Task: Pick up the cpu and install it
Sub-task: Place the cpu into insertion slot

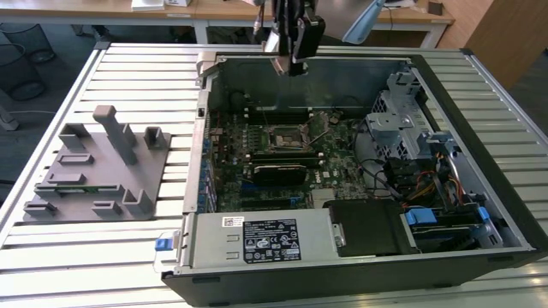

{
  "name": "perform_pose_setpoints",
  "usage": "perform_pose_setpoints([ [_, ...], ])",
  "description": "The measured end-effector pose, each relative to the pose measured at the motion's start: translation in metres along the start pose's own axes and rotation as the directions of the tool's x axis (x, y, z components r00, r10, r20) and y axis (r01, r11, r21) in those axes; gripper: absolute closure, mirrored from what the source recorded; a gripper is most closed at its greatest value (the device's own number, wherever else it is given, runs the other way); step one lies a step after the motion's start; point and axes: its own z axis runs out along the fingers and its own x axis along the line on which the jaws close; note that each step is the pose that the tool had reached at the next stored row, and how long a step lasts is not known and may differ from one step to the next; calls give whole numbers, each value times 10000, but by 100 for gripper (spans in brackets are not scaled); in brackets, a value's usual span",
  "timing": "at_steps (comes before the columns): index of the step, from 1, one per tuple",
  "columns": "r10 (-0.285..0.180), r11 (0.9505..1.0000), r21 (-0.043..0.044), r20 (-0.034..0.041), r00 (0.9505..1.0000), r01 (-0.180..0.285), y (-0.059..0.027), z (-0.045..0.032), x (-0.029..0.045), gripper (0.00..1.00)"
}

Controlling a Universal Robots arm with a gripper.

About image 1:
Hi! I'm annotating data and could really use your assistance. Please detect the silver power supply with label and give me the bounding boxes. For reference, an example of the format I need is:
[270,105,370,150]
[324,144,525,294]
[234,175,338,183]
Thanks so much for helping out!
[181,210,344,269]

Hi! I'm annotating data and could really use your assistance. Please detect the black mesh wastebasket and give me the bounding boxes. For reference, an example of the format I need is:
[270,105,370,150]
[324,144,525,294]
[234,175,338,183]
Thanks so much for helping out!
[0,24,56,64]
[0,44,46,101]

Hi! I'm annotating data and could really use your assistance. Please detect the beige case latch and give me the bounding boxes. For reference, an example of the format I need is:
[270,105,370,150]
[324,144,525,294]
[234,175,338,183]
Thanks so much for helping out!
[194,51,217,78]

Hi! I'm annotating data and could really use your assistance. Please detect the black open PC case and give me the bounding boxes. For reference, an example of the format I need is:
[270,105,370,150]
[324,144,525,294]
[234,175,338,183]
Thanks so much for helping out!
[160,47,548,308]

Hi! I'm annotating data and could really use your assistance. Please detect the thin robot cable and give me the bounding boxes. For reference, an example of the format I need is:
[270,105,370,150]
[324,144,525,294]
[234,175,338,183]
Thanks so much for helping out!
[252,4,262,37]

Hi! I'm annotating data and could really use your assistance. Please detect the black expansion slot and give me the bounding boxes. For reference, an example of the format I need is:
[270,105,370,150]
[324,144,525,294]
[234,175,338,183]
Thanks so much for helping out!
[238,199,300,209]

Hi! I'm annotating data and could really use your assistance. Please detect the black graphics card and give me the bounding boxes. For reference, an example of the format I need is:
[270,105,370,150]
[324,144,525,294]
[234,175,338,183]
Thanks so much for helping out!
[250,164,308,187]

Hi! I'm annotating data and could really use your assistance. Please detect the wooden cabinet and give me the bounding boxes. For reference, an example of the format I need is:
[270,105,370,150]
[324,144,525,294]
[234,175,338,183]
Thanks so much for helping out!
[436,0,548,90]

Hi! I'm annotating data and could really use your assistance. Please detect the metal socket cover frame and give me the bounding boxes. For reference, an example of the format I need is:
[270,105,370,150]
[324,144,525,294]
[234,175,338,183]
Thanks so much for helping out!
[304,110,333,145]

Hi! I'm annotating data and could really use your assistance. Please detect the orange yellow wire bundle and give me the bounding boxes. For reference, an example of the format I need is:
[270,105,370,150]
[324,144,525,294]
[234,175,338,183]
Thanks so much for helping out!
[434,153,464,206]

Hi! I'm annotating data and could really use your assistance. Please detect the wooden desk white frame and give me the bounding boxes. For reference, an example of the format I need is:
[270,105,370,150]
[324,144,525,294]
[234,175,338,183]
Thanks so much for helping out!
[0,0,456,49]

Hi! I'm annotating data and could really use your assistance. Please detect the grey plastic parts rack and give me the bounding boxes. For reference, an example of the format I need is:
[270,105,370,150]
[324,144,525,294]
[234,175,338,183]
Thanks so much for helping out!
[21,105,173,223]

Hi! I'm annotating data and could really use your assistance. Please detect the green motherboard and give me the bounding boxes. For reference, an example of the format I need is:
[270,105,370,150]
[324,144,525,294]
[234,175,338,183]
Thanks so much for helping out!
[206,108,373,213]

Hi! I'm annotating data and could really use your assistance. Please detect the black plastic shroud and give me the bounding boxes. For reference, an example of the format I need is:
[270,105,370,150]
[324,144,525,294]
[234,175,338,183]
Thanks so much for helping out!
[329,198,418,257]

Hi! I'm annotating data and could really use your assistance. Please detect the silver drive cage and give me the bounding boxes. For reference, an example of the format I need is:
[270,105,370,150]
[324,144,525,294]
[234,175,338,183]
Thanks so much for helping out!
[365,72,433,161]

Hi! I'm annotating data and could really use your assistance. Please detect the white desk leg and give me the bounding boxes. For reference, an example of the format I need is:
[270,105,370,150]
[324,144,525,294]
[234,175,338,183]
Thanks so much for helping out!
[0,96,20,131]

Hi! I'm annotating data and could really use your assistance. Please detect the silver finned heatsink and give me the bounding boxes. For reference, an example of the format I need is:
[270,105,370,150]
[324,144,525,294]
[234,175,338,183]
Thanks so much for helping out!
[310,189,337,205]

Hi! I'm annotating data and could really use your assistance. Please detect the blue disk carrier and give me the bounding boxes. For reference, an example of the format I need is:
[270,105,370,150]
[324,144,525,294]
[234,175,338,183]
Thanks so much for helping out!
[404,207,437,228]

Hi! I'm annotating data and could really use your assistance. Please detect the silver CPU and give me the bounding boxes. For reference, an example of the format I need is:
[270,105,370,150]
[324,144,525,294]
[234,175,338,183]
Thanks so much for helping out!
[270,55,293,77]

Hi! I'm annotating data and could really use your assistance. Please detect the CPU socket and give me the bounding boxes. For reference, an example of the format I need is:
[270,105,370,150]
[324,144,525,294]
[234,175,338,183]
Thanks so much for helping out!
[265,124,309,151]

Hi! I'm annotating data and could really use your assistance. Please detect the green RAM stick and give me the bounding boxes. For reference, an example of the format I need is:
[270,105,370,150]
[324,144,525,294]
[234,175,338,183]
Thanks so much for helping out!
[54,185,117,194]

